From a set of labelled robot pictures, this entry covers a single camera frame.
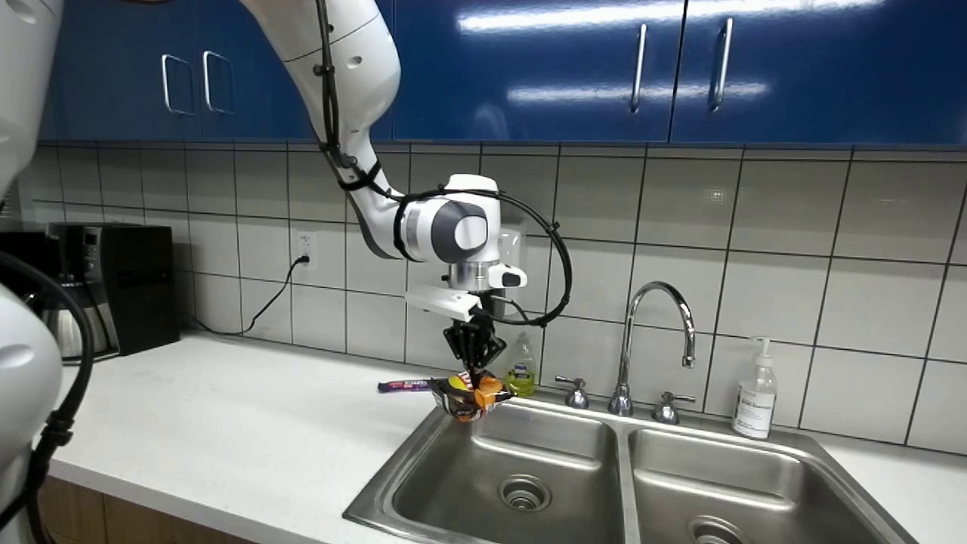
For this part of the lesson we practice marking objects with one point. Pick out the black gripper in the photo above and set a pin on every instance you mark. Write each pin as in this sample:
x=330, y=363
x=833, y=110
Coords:
x=486, y=328

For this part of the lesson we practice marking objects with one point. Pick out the black chips bag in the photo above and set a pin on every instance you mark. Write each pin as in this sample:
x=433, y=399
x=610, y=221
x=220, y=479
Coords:
x=486, y=392

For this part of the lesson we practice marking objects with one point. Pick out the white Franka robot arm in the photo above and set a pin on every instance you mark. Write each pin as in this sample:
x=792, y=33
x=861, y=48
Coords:
x=343, y=62

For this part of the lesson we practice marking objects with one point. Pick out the stainless steel double sink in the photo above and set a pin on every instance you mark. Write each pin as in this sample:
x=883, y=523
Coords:
x=563, y=473

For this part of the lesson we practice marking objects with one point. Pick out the green dish soap bottle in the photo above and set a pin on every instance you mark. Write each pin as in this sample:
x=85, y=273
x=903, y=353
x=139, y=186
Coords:
x=521, y=382

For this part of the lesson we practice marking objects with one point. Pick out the purple candy bar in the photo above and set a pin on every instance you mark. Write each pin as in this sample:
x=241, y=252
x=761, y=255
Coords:
x=404, y=384

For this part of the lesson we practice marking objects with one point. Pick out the chrome gooseneck faucet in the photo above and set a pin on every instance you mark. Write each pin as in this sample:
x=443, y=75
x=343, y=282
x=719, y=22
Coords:
x=623, y=351

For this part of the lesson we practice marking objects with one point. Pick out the white pump soap bottle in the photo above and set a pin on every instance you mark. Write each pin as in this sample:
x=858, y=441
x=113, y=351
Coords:
x=753, y=408

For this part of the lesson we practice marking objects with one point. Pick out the blue glossy cabinet door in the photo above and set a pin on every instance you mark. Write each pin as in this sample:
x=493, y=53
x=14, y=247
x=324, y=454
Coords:
x=100, y=71
x=252, y=110
x=563, y=62
x=858, y=71

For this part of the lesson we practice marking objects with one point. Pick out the black countertop appliance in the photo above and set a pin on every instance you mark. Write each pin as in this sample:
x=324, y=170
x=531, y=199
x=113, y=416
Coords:
x=131, y=287

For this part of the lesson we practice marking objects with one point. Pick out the wooden base cabinet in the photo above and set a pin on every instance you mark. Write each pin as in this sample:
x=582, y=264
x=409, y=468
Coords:
x=100, y=518

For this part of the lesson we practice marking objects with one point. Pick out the dark coffee maker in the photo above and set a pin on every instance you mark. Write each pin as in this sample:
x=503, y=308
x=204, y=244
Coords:
x=32, y=259

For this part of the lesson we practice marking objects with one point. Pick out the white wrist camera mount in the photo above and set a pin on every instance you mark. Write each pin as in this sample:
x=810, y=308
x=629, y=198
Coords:
x=443, y=302

